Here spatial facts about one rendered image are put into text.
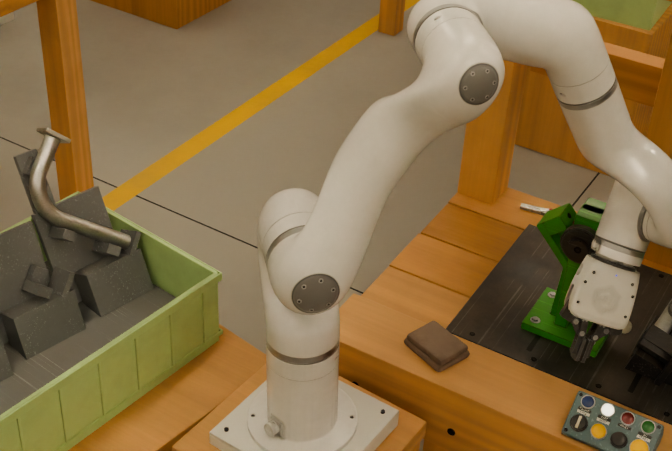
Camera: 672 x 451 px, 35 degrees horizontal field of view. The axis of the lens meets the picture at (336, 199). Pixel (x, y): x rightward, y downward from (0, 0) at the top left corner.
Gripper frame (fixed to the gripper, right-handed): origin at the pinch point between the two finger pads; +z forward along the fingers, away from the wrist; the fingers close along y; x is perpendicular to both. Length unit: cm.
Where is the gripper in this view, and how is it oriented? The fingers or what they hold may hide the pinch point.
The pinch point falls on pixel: (581, 348)
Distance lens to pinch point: 182.0
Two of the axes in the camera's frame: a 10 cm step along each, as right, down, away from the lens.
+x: -0.5, -1.5, 9.9
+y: 9.5, 3.0, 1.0
